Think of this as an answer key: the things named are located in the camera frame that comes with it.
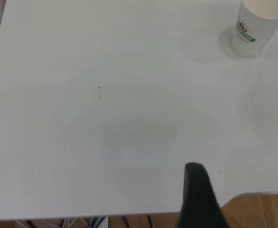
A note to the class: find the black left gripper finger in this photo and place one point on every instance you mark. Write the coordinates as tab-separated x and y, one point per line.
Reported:
200	202

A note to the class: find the white paper coffee cup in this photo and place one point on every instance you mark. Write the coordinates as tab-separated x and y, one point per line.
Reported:
252	31

